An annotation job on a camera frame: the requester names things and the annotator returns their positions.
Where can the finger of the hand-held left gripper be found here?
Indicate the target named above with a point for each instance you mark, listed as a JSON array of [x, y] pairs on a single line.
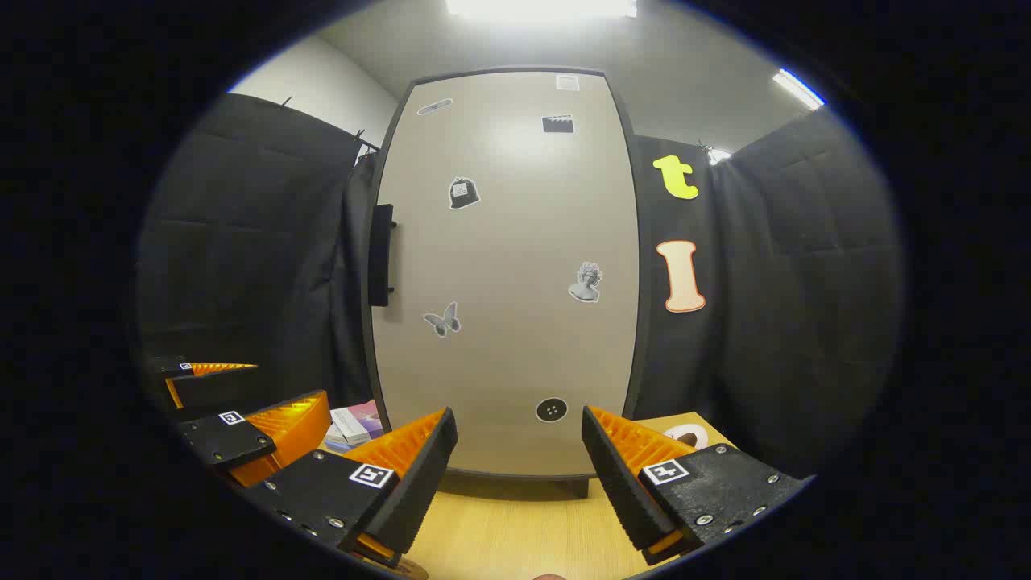
[[213, 388], [229, 439]]

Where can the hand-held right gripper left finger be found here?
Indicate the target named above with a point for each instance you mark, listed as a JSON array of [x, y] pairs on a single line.
[[423, 483]]

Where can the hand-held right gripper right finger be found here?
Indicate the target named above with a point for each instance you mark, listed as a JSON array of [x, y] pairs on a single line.
[[616, 483]]

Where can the round brown coaster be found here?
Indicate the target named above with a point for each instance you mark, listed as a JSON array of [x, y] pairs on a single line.
[[411, 570]]

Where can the grey cabinet door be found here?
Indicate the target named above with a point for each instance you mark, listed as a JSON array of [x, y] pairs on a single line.
[[507, 242]]

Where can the pink box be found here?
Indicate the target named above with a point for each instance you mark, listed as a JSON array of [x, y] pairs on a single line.
[[361, 420]]

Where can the white tape roll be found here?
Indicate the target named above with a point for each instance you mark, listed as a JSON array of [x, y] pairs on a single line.
[[691, 432]]

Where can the white and blue book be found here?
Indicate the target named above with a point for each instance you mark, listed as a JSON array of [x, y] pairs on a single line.
[[338, 445]]

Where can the black backdrop cloth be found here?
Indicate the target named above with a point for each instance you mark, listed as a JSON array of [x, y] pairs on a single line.
[[242, 242]]

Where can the small ceiling light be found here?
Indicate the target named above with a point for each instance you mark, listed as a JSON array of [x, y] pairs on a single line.
[[717, 155]]

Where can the long ceiling light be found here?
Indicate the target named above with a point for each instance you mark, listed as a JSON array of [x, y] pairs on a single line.
[[797, 87]]

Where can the large ceiling light panel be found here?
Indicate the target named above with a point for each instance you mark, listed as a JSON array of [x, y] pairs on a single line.
[[540, 6]]

